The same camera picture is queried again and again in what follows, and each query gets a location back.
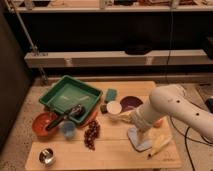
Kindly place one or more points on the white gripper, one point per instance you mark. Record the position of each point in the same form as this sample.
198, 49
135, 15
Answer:
122, 117

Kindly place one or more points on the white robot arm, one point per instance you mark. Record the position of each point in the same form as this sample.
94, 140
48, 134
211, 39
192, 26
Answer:
168, 100

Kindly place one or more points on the purple bowl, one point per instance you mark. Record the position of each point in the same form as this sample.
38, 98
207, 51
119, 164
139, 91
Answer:
130, 102

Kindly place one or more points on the red bowl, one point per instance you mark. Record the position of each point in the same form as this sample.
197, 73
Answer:
41, 122

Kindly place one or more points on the small metal bowl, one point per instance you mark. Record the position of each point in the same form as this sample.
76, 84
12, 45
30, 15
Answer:
46, 157

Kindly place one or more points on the white cup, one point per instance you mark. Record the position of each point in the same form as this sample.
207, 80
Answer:
114, 107

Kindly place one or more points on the small dark cube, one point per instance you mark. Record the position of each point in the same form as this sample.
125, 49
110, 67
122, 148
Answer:
103, 109

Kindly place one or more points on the orange fruit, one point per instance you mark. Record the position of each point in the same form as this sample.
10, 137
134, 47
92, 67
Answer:
158, 123

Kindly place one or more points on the grey blue cloth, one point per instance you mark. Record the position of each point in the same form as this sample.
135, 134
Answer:
140, 141

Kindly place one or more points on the orange carrot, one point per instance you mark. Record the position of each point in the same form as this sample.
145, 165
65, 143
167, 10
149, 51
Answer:
89, 119

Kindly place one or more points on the bunch of dark grapes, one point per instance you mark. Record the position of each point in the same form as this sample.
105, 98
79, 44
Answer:
91, 134

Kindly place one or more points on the yellow banana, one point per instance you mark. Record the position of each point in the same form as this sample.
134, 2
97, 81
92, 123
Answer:
159, 144

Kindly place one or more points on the blue plastic cup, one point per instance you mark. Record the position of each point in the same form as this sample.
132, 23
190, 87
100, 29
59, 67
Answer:
68, 129

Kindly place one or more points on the green plastic tray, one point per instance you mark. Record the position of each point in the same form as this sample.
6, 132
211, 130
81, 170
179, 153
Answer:
68, 92

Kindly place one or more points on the black object on shelf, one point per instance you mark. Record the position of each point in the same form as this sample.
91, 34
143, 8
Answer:
138, 47

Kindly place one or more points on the lower white shelf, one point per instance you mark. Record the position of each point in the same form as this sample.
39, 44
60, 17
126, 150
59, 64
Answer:
116, 59

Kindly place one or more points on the white shelf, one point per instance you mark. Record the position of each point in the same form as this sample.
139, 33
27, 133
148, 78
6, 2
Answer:
109, 6
116, 59

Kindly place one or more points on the metal diagonal shelf brace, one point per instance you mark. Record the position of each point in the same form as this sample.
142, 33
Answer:
33, 46

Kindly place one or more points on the upper white shelf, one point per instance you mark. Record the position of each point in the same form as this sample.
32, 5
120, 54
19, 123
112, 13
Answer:
109, 6

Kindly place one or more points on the black handled ladle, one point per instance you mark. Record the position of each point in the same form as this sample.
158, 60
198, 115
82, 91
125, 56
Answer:
74, 111

